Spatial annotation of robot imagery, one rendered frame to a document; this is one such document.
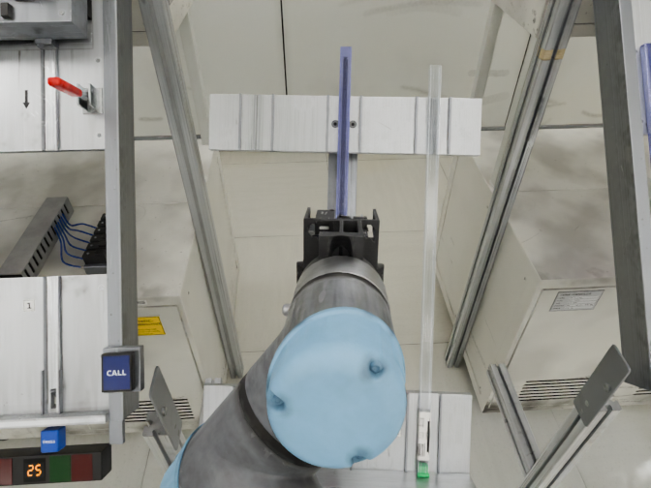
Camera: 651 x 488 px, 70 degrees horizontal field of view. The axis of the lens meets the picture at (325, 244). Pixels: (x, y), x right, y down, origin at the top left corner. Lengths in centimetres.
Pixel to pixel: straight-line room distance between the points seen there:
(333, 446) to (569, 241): 100
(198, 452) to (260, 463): 5
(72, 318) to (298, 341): 54
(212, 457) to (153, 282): 75
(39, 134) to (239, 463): 61
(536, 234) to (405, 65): 151
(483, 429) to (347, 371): 133
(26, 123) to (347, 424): 67
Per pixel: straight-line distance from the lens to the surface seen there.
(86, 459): 79
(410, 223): 213
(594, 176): 147
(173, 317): 105
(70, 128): 78
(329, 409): 25
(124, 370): 68
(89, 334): 74
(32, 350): 78
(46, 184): 145
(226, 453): 31
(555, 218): 126
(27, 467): 83
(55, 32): 80
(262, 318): 172
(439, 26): 249
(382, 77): 252
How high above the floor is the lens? 132
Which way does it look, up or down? 42 degrees down
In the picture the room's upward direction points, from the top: straight up
